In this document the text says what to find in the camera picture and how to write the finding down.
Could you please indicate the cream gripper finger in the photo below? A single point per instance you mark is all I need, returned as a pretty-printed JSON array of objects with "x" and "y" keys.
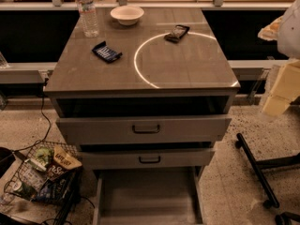
[{"x": 285, "y": 90}]

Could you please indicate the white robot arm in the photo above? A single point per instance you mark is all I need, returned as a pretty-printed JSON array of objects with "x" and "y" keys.
[{"x": 285, "y": 30}]

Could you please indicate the grey drawer cabinet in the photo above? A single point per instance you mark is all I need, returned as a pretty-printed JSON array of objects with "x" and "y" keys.
[{"x": 153, "y": 77}]

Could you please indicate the top grey drawer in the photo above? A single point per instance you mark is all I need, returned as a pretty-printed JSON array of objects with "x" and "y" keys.
[{"x": 157, "y": 129}]

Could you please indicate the middle grey drawer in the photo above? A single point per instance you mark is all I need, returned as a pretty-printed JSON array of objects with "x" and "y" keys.
[{"x": 140, "y": 159}]

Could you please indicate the bottom grey open drawer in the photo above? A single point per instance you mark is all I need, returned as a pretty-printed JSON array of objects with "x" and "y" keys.
[{"x": 160, "y": 196}]

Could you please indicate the black chair base leg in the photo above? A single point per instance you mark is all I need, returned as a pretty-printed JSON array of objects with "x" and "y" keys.
[{"x": 259, "y": 165}]

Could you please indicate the dark snack bar wrapper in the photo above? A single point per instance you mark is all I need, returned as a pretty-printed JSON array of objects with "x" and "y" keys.
[{"x": 177, "y": 33}]

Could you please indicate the clear plastic water bottle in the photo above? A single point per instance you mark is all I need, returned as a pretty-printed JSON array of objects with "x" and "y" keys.
[{"x": 88, "y": 15}]

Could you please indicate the brown chip bag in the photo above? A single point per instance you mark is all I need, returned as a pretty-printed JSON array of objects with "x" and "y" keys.
[{"x": 62, "y": 161}]

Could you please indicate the green snack bag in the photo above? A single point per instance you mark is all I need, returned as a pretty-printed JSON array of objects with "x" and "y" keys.
[{"x": 44, "y": 155}]

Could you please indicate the blue snack bag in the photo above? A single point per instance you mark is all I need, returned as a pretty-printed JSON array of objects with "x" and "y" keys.
[{"x": 52, "y": 192}]

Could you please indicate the green can in basket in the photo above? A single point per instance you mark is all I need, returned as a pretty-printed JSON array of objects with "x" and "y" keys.
[{"x": 23, "y": 190}]

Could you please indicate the black wire basket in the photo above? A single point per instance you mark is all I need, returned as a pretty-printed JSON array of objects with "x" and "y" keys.
[{"x": 32, "y": 173}]

